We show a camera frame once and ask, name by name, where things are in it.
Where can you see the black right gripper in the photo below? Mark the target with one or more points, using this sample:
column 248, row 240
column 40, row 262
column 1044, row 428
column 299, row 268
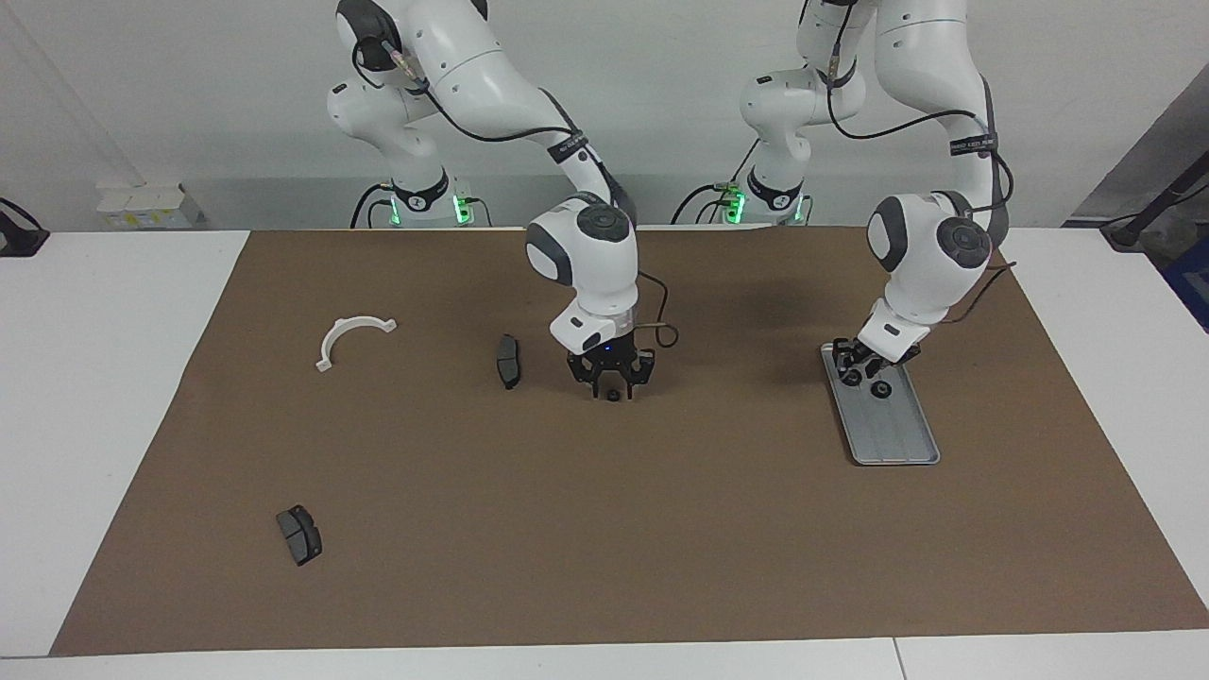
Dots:
column 614, row 359

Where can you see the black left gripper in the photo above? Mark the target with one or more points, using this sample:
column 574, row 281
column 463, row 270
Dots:
column 883, row 359

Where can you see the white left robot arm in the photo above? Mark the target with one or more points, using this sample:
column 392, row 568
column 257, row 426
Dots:
column 930, row 274

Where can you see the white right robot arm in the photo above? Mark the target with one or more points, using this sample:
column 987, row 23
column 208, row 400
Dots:
column 590, row 274

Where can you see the silver metal tray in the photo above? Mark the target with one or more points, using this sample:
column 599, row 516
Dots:
column 897, row 434

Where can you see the long grey brake pad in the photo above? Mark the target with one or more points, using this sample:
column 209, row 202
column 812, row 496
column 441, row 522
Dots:
column 508, row 361

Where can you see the brown table mat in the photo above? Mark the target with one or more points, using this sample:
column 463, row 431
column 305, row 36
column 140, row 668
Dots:
column 567, row 548

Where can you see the black stand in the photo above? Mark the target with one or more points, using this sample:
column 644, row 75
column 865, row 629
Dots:
column 1157, row 203

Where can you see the blue crate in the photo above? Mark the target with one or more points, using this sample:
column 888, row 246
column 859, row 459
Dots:
column 1192, row 283

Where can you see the short grey brake pad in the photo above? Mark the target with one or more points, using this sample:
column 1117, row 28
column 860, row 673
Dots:
column 298, row 535

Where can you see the white cardboard box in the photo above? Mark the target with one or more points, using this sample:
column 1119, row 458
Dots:
column 142, row 208

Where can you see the white curved plastic bracket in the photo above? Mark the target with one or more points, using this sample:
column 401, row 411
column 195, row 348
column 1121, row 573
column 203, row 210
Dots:
column 330, row 341

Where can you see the black clamp mount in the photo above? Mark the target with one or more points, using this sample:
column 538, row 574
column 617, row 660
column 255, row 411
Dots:
column 19, row 241

